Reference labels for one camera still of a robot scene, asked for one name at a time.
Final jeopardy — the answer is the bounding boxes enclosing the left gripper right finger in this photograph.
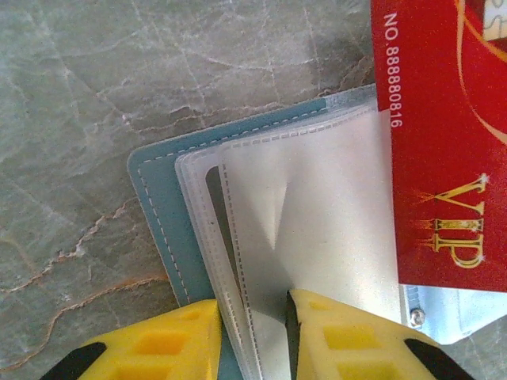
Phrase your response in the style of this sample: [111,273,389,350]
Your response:
[284,287,476,380]

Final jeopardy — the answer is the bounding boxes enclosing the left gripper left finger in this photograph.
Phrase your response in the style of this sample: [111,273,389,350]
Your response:
[39,298,223,380]

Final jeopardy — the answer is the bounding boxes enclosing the red VIP card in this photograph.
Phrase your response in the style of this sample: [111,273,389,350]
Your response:
[370,0,507,295]

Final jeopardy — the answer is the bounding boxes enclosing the teal card holder wallet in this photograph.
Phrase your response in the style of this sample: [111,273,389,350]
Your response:
[126,82,505,380]

